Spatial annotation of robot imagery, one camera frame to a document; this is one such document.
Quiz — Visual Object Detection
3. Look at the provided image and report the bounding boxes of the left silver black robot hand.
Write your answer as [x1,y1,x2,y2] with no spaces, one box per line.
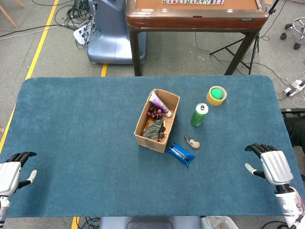
[0,151,38,196]

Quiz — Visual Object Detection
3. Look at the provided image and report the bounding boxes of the blue cookie snack pack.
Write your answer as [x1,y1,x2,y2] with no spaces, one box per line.
[167,142,196,167]

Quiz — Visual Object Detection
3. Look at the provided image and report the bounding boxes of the small brown oval object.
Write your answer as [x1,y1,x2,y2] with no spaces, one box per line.
[183,135,202,150]

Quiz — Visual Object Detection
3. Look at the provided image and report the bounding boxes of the white plastic bag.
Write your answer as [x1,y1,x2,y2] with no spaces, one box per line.
[201,216,236,229]

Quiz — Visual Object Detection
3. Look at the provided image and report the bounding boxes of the dark red grape bunch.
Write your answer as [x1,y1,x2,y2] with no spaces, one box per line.
[147,106,165,119]

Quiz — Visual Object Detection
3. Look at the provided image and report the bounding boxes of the white power strip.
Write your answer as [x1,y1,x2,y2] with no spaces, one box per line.
[291,80,305,90]
[73,25,92,45]
[283,86,297,97]

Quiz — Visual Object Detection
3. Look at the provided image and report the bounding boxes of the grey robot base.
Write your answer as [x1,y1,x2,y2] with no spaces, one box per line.
[99,216,203,229]

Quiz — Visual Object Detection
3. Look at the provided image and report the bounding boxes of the brown cardboard box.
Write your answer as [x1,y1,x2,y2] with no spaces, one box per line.
[133,88,181,154]

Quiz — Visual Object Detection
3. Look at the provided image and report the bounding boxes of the brown mahjong table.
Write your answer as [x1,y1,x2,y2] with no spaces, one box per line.
[125,0,270,76]

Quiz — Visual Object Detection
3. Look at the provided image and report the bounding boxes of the yellow tape roll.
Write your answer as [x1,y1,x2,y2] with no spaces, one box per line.
[206,85,227,106]

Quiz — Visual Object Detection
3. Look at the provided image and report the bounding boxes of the black tripod stand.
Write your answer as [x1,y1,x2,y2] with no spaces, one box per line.
[209,0,279,75]

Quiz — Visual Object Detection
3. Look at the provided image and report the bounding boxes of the purple white tube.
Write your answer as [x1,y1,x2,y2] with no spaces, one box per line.
[149,92,172,118]

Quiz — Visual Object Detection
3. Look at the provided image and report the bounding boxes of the blue felt table mat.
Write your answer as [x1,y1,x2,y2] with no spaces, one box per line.
[0,75,305,218]

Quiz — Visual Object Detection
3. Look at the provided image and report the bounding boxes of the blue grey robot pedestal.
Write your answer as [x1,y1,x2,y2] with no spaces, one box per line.
[87,0,147,64]

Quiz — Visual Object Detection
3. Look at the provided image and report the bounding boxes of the chrome wheeled stool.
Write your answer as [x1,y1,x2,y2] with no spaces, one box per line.
[280,17,305,50]

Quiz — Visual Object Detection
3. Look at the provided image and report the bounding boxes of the green soda can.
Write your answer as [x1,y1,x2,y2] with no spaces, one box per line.
[190,103,209,127]

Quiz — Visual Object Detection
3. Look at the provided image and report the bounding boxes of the black equipment case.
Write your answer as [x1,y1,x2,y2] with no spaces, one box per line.
[280,107,305,146]

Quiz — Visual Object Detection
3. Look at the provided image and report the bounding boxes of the white wooden leg chair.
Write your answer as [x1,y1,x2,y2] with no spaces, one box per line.
[0,0,26,30]

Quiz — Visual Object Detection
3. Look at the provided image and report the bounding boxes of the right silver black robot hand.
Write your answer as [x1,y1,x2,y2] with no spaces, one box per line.
[244,143,294,186]

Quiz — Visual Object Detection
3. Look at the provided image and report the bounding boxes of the green ball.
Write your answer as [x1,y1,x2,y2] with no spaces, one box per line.
[210,88,224,100]

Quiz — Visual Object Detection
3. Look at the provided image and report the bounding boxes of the black floor cable bundle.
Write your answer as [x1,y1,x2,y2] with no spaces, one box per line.
[54,0,96,31]

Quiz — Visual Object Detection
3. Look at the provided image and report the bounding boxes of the grey striped knitted cloth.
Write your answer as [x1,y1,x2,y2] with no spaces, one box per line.
[142,118,165,140]

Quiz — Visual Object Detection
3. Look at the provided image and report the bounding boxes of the face-up mahjong tile row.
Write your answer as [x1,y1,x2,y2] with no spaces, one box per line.
[163,0,225,5]

